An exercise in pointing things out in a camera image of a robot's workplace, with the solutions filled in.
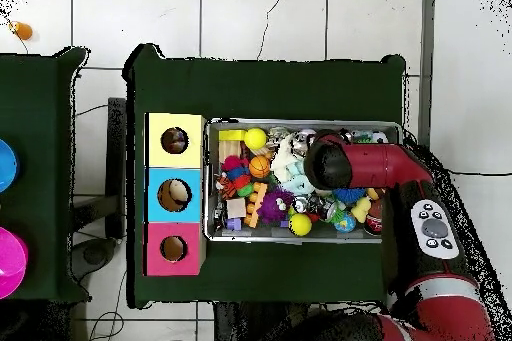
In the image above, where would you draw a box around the small orange floor object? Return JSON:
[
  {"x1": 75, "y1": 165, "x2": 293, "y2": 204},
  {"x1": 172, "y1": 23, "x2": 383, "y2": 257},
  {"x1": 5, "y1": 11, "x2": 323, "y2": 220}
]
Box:
[{"x1": 8, "y1": 20, "x2": 34, "y2": 41}]

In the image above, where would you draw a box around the black frame beside table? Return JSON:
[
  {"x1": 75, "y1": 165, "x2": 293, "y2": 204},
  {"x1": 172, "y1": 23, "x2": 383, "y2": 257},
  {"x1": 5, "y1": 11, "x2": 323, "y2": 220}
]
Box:
[{"x1": 70, "y1": 96, "x2": 128, "y2": 283}]

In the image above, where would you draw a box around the purple spiky monster toy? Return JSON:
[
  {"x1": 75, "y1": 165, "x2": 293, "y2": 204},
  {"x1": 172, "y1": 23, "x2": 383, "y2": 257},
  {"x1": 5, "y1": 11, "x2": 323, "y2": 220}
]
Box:
[{"x1": 256, "y1": 187, "x2": 296, "y2": 225}]

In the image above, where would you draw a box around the mint green knitted cloth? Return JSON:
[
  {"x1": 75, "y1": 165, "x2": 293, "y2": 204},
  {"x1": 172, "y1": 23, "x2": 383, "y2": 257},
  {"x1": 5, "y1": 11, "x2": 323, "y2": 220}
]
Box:
[{"x1": 279, "y1": 160, "x2": 317, "y2": 196}]

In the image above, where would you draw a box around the plain yellow ball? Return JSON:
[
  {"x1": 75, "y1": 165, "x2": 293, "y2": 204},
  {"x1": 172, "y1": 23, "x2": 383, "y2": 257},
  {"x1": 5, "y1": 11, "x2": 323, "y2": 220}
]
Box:
[{"x1": 243, "y1": 127, "x2": 268, "y2": 151}]

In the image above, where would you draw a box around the black floor cable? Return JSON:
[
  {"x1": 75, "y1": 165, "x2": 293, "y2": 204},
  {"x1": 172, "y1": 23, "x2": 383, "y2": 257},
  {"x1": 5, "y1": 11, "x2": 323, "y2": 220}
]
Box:
[{"x1": 447, "y1": 170, "x2": 512, "y2": 178}]

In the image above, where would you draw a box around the shallow wire mesh bin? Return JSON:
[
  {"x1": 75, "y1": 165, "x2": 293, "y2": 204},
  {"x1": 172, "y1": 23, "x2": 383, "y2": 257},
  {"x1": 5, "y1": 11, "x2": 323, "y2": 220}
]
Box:
[{"x1": 202, "y1": 117, "x2": 403, "y2": 245}]

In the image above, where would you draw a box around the orange toy basketball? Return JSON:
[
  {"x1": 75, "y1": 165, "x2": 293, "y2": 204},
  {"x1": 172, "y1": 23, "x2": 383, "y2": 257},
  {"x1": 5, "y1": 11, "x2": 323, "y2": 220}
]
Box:
[{"x1": 248, "y1": 155, "x2": 272, "y2": 179}]

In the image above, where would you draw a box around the cream knitted cloth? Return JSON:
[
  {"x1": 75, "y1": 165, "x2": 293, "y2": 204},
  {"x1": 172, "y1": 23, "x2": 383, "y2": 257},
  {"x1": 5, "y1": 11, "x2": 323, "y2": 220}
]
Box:
[{"x1": 270, "y1": 131, "x2": 305, "y2": 183}]

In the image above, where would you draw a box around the silver drink can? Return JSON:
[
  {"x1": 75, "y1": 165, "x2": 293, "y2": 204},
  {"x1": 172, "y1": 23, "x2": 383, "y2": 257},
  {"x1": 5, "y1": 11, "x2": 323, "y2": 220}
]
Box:
[{"x1": 289, "y1": 128, "x2": 317, "y2": 156}]

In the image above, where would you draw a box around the magenta bowl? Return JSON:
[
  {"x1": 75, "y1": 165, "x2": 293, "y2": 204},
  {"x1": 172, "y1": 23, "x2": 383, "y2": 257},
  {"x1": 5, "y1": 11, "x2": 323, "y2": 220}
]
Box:
[{"x1": 0, "y1": 226, "x2": 29, "y2": 300}]

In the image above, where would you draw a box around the wooden box with three holes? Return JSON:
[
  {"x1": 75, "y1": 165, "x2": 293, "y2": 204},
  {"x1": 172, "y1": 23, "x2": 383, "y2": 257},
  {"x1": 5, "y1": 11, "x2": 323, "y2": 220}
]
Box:
[{"x1": 142, "y1": 111, "x2": 207, "y2": 277}]

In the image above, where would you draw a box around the blue bowl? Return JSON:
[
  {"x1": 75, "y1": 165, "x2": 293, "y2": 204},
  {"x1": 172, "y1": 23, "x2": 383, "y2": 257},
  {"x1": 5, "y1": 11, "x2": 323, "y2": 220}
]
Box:
[{"x1": 0, "y1": 138, "x2": 20, "y2": 194}]

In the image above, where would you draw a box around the blue spiky puffer ball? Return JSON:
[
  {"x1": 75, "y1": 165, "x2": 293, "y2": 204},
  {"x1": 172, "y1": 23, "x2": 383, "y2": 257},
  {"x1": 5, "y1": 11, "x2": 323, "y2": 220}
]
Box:
[{"x1": 332, "y1": 187, "x2": 367, "y2": 204}]

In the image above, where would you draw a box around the dark green side table cloth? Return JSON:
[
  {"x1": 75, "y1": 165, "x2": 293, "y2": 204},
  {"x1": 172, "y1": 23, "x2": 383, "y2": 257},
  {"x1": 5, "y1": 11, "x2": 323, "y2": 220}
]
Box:
[{"x1": 0, "y1": 46, "x2": 91, "y2": 304}]

